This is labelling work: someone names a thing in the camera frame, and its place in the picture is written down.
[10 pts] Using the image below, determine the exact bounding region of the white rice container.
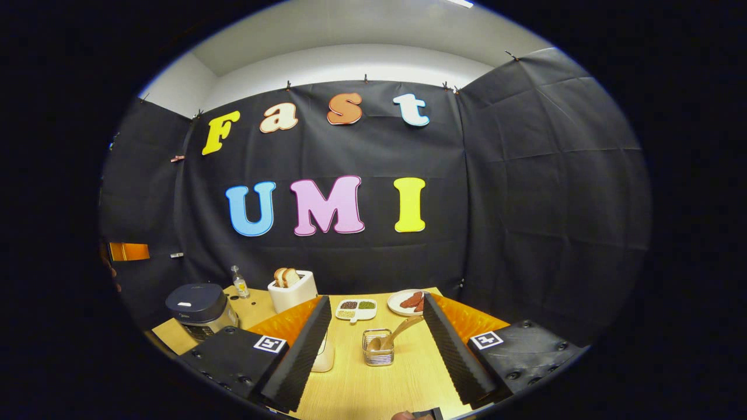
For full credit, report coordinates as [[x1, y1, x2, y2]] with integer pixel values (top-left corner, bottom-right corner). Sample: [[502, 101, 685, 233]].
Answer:
[[311, 330, 336, 373]]

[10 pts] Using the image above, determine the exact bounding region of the small clear glass bottle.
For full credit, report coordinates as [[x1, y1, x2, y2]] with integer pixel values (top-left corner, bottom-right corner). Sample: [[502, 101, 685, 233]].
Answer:
[[230, 265, 250, 299]]

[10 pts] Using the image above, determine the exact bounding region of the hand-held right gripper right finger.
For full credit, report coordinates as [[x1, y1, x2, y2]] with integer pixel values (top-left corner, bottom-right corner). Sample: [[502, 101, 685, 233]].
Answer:
[[421, 293, 584, 409]]

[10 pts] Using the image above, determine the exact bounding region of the white divided bean dish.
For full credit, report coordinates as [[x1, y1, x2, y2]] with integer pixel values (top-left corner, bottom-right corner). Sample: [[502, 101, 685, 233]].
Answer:
[[335, 298, 378, 323]]

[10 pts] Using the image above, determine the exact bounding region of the dark grey rice cooker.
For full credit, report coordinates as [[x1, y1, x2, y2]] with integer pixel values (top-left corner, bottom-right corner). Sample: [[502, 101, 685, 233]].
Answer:
[[165, 283, 240, 342]]

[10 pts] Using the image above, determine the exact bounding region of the white round plate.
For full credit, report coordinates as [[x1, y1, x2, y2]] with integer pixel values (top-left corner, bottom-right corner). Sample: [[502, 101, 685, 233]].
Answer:
[[388, 289, 427, 317]]

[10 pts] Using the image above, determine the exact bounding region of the wire chopstick holder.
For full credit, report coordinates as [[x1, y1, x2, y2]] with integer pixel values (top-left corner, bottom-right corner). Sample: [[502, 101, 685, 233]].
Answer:
[[362, 328, 395, 366]]

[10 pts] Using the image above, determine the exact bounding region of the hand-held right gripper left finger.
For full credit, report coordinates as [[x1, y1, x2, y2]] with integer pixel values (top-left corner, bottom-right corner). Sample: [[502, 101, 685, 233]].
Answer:
[[178, 295, 332, 412]]

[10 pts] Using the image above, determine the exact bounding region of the wooden spoon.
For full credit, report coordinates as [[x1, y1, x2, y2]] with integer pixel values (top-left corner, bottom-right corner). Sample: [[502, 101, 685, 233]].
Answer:
[[366, 315, 425, 352]]

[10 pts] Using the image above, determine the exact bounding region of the white toaster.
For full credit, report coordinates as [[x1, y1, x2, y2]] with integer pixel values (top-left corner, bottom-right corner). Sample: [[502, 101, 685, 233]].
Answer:
[[267, 270, 319, 314]]

